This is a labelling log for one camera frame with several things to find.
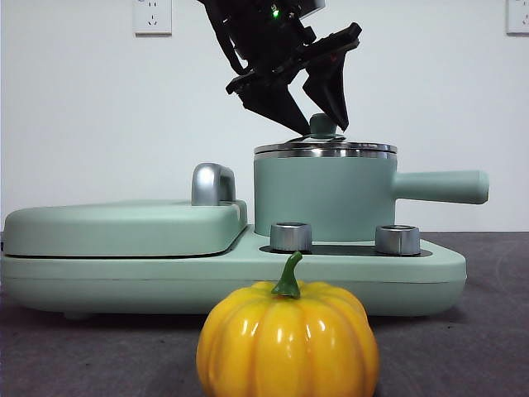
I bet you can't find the glass lid with green knob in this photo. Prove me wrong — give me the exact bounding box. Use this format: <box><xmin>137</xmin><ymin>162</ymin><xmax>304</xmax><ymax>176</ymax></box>
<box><xmin>253</xmin><ymin>113</ymin><xmax>398</xmax><ymax>155</ymax></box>

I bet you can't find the yellow pumpkin with green stem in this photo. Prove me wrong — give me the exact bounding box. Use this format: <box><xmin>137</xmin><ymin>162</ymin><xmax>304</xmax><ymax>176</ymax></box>
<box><xmin>196</xmin><ymin>251</ymin><xmax>380</xmax><ymax>397</ymax></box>

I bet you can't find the silver control knob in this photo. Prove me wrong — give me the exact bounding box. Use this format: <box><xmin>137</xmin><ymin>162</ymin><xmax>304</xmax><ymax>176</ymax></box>
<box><xmin>269</xmin><ymin>222</ymin><xmax>313</xmax><ymax>252</ymax></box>
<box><xmin>374</xmin><ymin>224</ymin><xmax>421</xmax><ymax>255</ymax></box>

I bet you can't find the black control panel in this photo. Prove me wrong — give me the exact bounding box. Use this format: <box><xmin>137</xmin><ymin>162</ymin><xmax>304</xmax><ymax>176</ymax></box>
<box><xmin>259</xmin><ymin>243</ymin><xmax>422</xmax><ymax>258</ymax></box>

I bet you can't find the mint green griddle cover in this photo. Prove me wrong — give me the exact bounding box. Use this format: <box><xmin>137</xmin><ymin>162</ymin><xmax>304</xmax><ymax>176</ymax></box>
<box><xmin>2</xmin><ymin>199</ymin><xmax>249</xmax><ymax>257</ymax></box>

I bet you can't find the mint green cooker base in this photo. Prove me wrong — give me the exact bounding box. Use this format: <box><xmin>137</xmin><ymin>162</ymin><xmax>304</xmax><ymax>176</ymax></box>
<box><xmin>0</xmin><ymin>231</ymin><xmax>468</xmax><ymax>322</ymax></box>

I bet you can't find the mint green pot with handle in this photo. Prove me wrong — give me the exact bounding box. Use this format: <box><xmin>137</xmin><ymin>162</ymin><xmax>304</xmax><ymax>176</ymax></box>
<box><xmin>253</xmin><ymin>151</ymin><xmax>490</xmax><ymax>245</ymax></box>

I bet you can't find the silver griddle cover handle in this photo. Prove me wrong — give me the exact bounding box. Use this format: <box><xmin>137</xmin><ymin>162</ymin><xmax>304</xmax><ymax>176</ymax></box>
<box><xmin>191</xmin><ymin>163</ymin><xmax>236</xmax><ymax>207</ymax></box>

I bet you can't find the white wall socket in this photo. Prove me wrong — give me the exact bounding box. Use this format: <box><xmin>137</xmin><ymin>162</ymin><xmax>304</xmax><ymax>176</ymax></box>
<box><xmin>132</xmin><ymin>0</ymin><xmax>173</xmax><ymax>36</ymax></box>
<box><xmin>506</xmin><ymin>0</ymin><xmax>529</xmax><ymax>35</ymax></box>

